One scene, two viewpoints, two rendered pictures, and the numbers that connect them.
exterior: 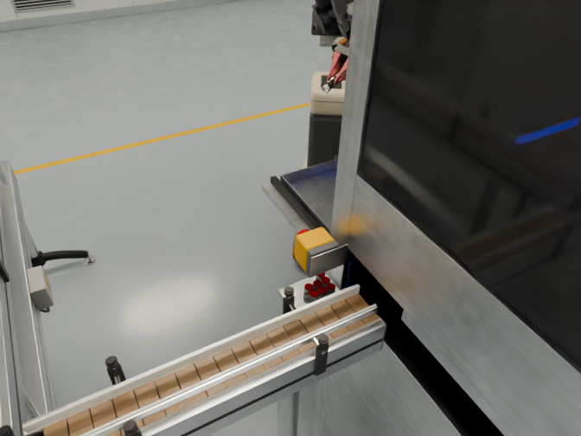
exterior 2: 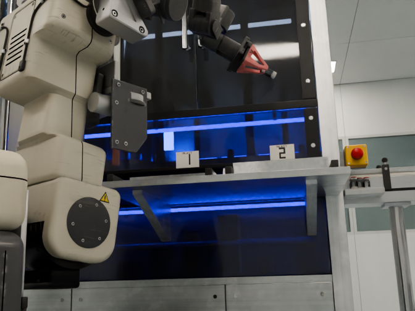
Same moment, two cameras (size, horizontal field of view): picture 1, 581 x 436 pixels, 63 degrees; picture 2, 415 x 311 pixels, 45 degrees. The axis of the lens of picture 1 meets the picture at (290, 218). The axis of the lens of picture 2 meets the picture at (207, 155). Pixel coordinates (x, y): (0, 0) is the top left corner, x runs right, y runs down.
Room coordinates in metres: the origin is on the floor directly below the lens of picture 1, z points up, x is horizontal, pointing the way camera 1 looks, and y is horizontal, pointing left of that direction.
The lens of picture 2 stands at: (2.41, 0.62, 0.62)
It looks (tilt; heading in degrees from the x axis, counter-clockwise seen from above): 13 degrees up; 219
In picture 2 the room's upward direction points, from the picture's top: 2 degrees counter-clockwise
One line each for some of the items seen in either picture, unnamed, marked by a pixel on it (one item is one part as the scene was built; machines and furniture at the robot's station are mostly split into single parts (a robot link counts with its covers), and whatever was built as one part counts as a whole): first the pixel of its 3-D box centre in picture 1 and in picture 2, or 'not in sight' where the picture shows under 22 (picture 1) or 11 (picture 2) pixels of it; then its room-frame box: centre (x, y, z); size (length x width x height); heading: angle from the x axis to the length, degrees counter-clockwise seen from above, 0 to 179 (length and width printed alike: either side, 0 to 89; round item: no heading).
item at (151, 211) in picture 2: not in sight; (153, 218); (1.26, -0.54, 0.80); 0.34 x 0.03 x 0.13; 29
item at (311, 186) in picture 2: not in sight; (311, 210); (1.02, -0.11, 0.80); 0.34 x 0.03 x 0.13; 29
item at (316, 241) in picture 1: (316, 251); (355, 157); (0.76, -0.06, 1.00); 0.08 x 0.07 x 0.07; 29
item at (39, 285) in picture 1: (40, 287); not in sight; (1.06, 0.85, 0.50); 0.12 x 0.05 x 0.09; 29
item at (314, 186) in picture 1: (347, 198); (282, 176); (1.09, -0.16, 0.90); 0.34 x 0.26 x 0.04; 29
